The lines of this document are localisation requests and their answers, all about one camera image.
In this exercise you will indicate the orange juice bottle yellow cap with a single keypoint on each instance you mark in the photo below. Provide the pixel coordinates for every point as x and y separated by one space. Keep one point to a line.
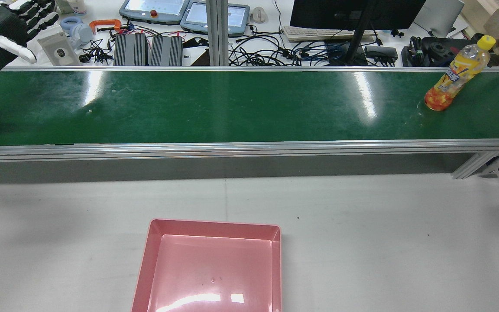
457 73

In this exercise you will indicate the pink plastic basket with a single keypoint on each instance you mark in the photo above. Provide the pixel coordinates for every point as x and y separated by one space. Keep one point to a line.
215 268

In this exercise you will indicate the white jar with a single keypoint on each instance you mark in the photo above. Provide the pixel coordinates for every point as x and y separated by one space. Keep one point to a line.
76 6

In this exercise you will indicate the pale blue tape roll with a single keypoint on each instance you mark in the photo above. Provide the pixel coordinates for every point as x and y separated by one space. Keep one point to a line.
82 34

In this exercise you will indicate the orange clamp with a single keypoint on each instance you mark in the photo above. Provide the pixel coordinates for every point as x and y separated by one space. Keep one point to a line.
102 22

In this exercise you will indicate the black ribbed metal box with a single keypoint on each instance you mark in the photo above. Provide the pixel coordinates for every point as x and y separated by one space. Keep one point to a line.
130 50
166 51

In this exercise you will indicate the grey teach pendant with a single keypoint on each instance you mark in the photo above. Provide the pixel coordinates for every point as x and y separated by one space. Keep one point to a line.
195 17
154 8

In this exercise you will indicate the white computer mouse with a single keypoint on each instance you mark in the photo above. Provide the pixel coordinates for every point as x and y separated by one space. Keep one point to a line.
259 15

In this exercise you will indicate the beige keyboard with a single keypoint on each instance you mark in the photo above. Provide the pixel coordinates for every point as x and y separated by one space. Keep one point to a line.
314 34

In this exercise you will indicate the black monitor stand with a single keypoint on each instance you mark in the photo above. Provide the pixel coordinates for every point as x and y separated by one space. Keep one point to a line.
355 43

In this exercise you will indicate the black power adapter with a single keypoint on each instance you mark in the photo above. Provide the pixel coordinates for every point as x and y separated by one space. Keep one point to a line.
381 53

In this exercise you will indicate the black round flange part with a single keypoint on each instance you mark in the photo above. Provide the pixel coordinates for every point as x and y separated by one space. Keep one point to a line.
431 47

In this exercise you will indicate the silver flat device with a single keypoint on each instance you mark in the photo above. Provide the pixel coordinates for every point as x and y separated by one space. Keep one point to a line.
442 15

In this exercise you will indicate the plain wooden block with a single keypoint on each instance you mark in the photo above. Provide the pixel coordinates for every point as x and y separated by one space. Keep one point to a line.
479 11

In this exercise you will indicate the aluminium profile post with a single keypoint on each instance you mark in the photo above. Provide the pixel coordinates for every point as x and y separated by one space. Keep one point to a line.
217 34

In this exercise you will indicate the green conveyor belt aluminium frame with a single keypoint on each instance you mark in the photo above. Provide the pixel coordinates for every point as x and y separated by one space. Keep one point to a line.
232 108

